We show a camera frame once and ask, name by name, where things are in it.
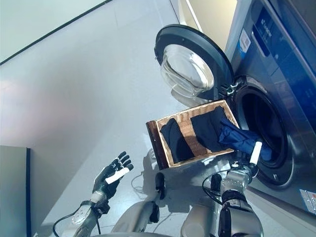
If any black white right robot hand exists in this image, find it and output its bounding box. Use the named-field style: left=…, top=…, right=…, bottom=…
left=236, top=141, right=264, bottom=171

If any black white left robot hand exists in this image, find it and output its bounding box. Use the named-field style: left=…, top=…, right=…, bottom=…
left=91, top=151, right=135, bottom=200

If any dark blue garment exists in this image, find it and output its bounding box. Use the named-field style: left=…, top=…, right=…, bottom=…
left=218, top=119, right=272, bottom=161

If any black garment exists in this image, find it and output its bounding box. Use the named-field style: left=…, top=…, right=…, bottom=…
left=190, top=106, right=229, bottom=151
left=160, top=118, right=195, bottom=162

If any grey front-loading washing machine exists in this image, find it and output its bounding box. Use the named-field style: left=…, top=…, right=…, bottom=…
left=224, top=0, right=316, bottom=213

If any large blue white appliance label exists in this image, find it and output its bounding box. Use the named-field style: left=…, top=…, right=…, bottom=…
left=299, top=189, right=316, bottom=210

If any rectangular wicker laundry basket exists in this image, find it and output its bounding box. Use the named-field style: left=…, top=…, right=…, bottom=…
left=155, top=100, right=240, bottom=169

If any grey right robot leg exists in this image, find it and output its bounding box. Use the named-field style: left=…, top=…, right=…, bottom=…
left=181, top=174, right=223, bottom=237

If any grey cabinet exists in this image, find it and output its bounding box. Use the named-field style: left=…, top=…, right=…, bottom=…
left=0, top=145, right=32, bottom=237

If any round glass washer door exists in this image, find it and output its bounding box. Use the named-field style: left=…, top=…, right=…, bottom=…
left=154, top=24, right=235, bottom=102

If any small blue washer sticker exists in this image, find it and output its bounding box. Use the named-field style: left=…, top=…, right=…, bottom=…
left=238, top=28, right=252, bottom=52

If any white counter cabinet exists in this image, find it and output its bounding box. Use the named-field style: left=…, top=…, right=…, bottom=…
left=170, top=0, right=237, bottom=50

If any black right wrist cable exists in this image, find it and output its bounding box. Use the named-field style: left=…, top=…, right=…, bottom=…
left=201, top=173, right=224, bottom=205

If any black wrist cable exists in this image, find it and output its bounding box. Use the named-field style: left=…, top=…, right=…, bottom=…
left=53, top=211, right=102, bottom=237
left=201, top=173, right=224, bottom=205

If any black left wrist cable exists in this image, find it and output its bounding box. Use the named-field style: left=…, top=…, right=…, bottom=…
left=53, top=211, right=102, bottom=237

